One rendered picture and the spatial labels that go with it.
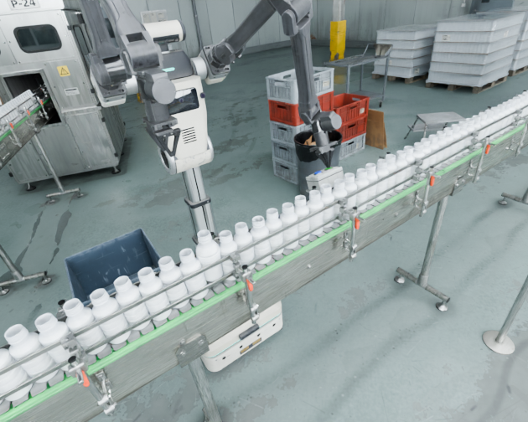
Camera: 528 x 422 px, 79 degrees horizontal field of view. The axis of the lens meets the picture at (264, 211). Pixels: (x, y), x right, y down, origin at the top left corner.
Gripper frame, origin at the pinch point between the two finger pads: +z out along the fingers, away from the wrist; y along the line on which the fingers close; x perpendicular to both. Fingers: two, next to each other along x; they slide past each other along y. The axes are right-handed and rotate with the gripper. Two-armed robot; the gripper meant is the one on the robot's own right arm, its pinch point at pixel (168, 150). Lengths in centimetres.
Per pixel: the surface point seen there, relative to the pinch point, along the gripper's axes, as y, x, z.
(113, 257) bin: -42, -24, 53
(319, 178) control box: 3, 56, 29
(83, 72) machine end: -347, 29, 11
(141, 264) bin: -42, -14, 63
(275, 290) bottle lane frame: 20, 18, 52
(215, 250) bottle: 18.0, 0.5, 25.6
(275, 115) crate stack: -186, 172, 66
